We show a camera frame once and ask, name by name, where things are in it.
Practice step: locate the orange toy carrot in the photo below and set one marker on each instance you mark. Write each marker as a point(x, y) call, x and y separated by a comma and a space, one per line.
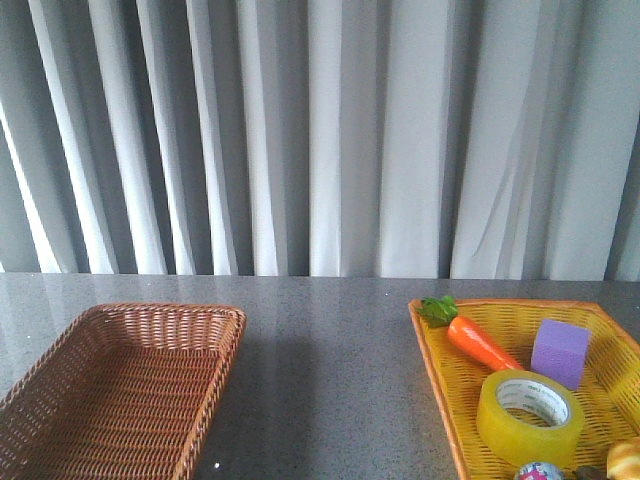
point(465, 334)

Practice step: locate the grey pleated curtain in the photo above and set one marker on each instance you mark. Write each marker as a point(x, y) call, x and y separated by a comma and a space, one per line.
point(405, 139)

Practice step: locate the yellow wicker basket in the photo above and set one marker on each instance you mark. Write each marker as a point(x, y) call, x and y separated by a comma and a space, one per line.
point(609, 391)

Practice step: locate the yellow tape roll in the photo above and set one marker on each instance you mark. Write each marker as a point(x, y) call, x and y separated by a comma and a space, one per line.
point(526, 417)

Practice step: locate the dark brown toy item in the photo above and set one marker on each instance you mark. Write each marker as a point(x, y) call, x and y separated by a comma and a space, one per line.
point(587, 472)

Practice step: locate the toy bread piece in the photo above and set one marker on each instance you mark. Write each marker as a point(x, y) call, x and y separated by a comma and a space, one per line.
point(623, 461)

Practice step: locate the purple foam cube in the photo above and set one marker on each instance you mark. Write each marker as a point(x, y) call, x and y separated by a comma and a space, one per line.
point(560, 351)

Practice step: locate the colourful patterned ball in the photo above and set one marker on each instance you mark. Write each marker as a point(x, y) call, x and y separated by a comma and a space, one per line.
point(539, 471)

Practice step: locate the brown wicker basket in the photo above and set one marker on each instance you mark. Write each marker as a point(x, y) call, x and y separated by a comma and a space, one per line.
point(128, 391)

